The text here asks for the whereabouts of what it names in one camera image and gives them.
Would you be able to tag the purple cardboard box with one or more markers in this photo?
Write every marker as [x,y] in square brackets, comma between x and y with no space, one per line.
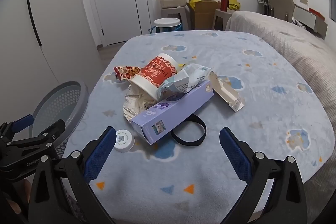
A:
[170,111]

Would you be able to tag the wall socket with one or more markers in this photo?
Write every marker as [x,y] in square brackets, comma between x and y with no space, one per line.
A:
[303,1]

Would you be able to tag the red paper cup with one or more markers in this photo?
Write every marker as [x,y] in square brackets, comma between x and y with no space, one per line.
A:
[157,71]

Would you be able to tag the torn white carton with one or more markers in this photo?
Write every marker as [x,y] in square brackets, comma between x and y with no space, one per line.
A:
[228,94]

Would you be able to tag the red patterned snack wrapper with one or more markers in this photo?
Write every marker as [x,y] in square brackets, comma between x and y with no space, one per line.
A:
[128,71]

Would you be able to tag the red flat item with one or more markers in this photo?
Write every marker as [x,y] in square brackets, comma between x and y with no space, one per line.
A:
[316,12]

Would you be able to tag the grey perforated wastebasket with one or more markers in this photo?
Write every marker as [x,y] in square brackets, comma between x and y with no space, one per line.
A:
[60,106]

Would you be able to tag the brown cardboard box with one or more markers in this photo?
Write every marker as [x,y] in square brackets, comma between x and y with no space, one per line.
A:
[203,14]

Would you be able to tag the beige bed cover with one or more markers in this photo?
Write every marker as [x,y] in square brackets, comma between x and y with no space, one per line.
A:
[288,40]

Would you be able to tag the white round bottle cap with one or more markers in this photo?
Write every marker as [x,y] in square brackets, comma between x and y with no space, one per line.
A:
[123,140]

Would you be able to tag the beige chair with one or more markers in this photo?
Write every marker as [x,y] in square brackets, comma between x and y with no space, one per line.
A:
[281,3]

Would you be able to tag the beige plastic stool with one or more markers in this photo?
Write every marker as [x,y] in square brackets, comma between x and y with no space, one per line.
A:
[221,14]

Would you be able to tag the white round stool blue legs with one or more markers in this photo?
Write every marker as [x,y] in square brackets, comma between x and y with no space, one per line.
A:
[166,22]

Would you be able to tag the pale blue plastic wrapper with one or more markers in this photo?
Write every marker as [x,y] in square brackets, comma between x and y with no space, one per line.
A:
[183,79]

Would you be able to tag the red bottle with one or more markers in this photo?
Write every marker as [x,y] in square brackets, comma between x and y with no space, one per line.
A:
[224,3]

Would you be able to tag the black elastic band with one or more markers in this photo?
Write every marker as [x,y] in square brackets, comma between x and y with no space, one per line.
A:
[205,132]

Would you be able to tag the lined paper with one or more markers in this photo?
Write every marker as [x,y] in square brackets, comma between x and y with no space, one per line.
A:
[136,106]

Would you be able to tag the pale blue printed blanket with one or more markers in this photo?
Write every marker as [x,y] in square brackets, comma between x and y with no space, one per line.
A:
[236,69]

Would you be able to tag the white desk unit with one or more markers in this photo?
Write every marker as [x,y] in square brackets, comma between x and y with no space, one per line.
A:
[304,15]

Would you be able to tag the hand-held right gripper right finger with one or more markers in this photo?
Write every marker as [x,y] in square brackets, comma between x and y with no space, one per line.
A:
[235,154]

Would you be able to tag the white wardrobe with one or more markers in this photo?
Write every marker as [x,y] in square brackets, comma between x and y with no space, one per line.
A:
[60,16]

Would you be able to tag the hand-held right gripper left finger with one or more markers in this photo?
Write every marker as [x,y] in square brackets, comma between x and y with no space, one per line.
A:
[101,154]

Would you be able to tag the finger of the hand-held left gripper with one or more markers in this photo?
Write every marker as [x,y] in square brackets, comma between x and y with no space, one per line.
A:
[51,132]
[23,123]

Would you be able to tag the person's left hand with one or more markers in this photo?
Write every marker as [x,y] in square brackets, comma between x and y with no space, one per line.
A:
[25,190]

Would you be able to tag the grey plastic stool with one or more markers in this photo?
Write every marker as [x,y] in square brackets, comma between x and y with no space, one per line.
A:
[170,12]

